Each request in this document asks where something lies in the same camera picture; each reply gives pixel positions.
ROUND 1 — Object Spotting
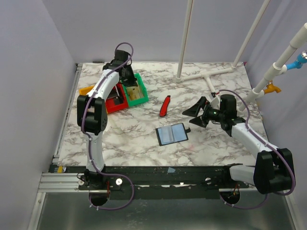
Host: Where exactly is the black leather card holder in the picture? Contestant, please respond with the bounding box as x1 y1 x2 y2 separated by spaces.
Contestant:
155 123 191 146

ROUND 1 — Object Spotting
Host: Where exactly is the gold beige credit card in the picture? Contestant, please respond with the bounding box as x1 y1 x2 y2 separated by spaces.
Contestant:
127 87 144 101

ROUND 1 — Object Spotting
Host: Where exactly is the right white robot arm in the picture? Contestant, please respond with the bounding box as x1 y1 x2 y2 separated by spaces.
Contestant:
182 94 295 194

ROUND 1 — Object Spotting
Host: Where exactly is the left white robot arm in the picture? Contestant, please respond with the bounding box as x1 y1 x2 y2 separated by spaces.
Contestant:
77 49 137 189

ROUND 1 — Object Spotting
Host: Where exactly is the black card in red bin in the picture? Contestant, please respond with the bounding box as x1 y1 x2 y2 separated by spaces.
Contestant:
107 92 120 100

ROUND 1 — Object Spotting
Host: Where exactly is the green plastic bin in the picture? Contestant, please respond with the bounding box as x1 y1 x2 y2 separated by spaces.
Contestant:
123 73 149 107

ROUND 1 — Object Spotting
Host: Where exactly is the red black utility knife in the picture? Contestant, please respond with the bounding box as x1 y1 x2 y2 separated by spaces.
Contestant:
159 95 171 117

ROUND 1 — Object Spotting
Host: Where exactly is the red plastic bin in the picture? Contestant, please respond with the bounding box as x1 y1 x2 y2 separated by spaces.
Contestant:
106 83 129 114

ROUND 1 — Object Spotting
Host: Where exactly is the yellow plastic bin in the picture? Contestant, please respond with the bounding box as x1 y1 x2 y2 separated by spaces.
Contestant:
79 85 108 115

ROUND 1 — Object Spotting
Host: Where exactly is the yellow pipe fitting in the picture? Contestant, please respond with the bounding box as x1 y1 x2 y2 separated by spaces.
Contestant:
263 80 282 94

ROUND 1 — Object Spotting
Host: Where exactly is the white pipe with blue fitting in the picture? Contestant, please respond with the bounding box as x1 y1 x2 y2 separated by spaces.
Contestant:
245 23 307 105

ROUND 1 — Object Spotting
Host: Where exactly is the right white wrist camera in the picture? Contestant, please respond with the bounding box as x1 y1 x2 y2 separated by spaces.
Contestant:
209 92 220 109

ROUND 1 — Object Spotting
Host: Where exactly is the white pvc pipe frame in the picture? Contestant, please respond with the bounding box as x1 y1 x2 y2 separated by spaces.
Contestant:
174 0 271 92

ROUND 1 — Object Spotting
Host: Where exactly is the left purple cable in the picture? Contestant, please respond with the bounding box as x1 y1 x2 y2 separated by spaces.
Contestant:
81 42 135 211

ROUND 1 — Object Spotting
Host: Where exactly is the black metal base rail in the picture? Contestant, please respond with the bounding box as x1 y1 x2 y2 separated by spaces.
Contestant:
64 166 247 200

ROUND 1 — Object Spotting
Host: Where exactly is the aluminium extrusion rail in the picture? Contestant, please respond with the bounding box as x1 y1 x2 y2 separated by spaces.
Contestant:
38 171 292 196

